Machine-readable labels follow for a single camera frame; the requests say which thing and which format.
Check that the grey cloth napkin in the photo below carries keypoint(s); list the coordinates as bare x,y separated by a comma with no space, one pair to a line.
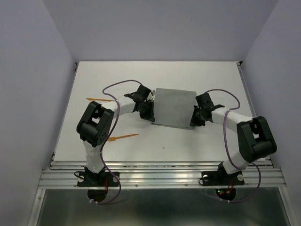
174,108

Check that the orange plastic knife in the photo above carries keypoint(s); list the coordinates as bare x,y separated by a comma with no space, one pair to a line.
99,99

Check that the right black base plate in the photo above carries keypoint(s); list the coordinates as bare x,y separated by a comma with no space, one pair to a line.
213,178

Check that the aluminium rail frame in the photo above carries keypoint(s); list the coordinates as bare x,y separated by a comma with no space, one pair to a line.
160,168

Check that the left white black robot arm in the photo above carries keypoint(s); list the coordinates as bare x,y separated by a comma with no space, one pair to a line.
94,127

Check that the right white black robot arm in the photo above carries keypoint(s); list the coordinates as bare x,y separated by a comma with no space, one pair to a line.
255,139

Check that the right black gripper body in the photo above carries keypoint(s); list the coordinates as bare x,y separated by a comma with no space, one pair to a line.
197,118

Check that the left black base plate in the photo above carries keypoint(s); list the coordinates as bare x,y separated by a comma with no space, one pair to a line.
103,179

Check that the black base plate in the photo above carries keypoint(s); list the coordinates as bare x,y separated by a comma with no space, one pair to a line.
213,178
103,179

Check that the orange plastic fork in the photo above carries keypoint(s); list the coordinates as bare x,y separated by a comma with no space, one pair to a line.
111,139

